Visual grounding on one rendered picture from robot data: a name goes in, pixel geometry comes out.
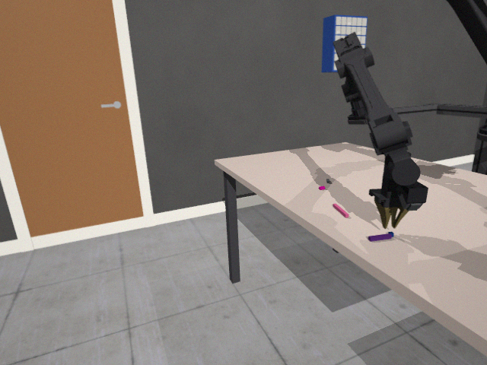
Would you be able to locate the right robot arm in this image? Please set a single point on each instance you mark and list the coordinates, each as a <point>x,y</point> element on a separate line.
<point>390,136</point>

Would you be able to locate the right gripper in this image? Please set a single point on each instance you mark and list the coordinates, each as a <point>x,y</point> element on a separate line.
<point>386,208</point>

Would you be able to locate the purple rod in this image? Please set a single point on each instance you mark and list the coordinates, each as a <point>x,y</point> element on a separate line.
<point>380,237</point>

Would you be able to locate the pink rod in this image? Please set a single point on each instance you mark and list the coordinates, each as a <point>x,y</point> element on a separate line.
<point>340,210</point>

